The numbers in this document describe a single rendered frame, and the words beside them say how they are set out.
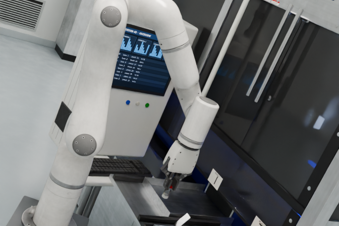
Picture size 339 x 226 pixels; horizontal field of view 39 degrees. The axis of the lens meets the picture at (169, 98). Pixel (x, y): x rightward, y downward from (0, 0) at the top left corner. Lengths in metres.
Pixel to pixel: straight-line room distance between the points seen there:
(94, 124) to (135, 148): 1.10
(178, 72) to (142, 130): 1.06
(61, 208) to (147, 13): 0.68
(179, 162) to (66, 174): 0.36
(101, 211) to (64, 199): 1.47
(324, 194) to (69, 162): 0.86
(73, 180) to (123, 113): 0.86
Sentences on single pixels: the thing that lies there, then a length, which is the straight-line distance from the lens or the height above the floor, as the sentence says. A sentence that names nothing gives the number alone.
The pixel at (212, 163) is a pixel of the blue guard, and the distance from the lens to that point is 2.19.
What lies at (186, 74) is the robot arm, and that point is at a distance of 1.47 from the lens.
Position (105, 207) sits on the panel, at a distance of 3.02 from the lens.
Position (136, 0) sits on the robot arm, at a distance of 1.45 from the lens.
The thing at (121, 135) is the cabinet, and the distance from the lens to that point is 2.43.
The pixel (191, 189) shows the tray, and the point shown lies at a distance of 2.31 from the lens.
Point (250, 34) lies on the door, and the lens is 2.18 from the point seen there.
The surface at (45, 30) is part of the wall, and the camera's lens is 6.99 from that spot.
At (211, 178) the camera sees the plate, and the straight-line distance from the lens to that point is 2.18.
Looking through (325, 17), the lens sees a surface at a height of 1.83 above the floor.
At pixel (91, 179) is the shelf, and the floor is 0.80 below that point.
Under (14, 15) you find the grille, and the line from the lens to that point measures 6.84.
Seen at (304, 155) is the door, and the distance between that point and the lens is 1.84.
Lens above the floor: 1.82
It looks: 15 degrees down
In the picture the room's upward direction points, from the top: 23 degrees clockwise
